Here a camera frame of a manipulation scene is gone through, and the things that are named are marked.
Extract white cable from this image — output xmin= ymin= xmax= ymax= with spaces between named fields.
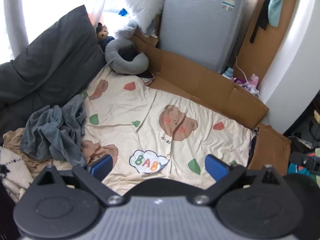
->
xmin=234 ymin=51 xmax=250 ymax=80

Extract flattened cardboard box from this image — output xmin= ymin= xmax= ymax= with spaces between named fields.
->
xmin=131 ymin=27 xmax=269 ymax=129

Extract black hanging strap cloth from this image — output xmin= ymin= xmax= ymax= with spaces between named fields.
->
xmin=249 ymin=0 xmax=278 ymax=44

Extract beige cloth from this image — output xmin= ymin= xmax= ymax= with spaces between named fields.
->
xmin=2 ymin=127 xmax=73 ymax=172

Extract brown teddy bear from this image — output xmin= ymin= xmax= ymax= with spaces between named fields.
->
xmin=96 ymin=22 xmax=115 ymax=52

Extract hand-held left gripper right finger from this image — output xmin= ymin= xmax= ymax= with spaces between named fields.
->
xmin=194 ymin=154 xmax=282 ymax=206

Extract small cardboard piece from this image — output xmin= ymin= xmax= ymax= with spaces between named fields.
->
xmin=247 ymin=122 xmax=292 ymax=177

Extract grey neck pillow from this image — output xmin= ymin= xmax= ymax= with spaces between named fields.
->
xmin=104 ymin=38 xmax=150 ymax=75

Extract sheer curtain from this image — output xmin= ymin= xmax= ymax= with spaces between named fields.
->
xmin=82 ymin=0 xmax=115 ymax=30

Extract dark grey pillow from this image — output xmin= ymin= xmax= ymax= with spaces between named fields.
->
xmin=0 ymin=4 xmax=107 ymax=140

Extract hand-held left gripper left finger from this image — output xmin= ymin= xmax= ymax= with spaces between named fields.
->
xmin=32 ymin=154 xmax=125 ymax=207

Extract detergent bottle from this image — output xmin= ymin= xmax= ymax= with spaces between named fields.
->
xmin=221 ymin=67 xmax=234 ymax=79

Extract teal towel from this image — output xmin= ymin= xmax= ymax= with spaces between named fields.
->
xmin=268 ymin=0 xmax=292 ymax=27

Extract white fleece blanket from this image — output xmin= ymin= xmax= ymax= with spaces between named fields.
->
xmin=0 ymin=146 xmax=34 ymax=203

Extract white pillow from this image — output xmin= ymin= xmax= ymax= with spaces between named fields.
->
xmin=102 ymin=0 xmax=167 ymax=39

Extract white window frame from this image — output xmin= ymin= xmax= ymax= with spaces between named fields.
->
xmin=2 ymin=0 xmax=29 ymax=63

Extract blue denim pants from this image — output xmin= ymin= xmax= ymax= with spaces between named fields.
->
xmin=24 ymin=95 xmax=87 ymax=167

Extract tall cardboard panel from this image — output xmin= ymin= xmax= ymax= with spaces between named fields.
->
xmin=235 ymin=0 xmax=300 ymax=88

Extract cream bear print blanket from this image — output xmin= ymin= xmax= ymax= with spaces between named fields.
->
xmin=81 ymin=66 xmax=258 ymax=195

